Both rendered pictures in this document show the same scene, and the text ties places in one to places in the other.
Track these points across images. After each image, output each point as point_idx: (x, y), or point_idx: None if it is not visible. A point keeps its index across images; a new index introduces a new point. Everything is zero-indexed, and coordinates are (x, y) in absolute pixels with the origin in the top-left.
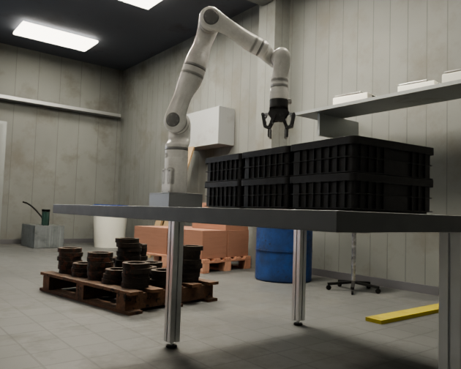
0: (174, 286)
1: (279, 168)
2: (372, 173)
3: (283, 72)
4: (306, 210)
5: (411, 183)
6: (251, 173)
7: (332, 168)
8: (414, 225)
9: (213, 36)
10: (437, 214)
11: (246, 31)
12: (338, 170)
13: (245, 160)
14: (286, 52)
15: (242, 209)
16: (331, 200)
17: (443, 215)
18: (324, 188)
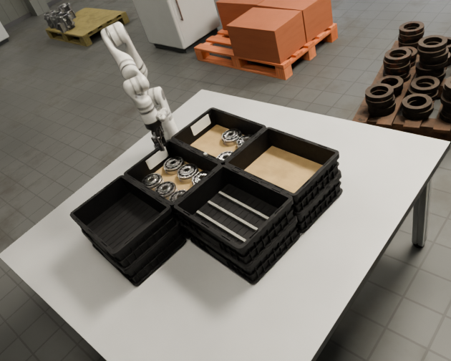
0: None
1: (139, 178)
2: (88, 237)
3: (134, 103)
4: (10, 245)
5: (110, 259)
6: (167, 159)
7: (97, 215)
8: (22, 279)
9: (126, 44)
10: (28, 285)
11: (115, 58)
12: (93, 220)
13: (170, 146)
14: (124, 89)
15: (41, 220)
16: None
17: (31, 288)
18: None
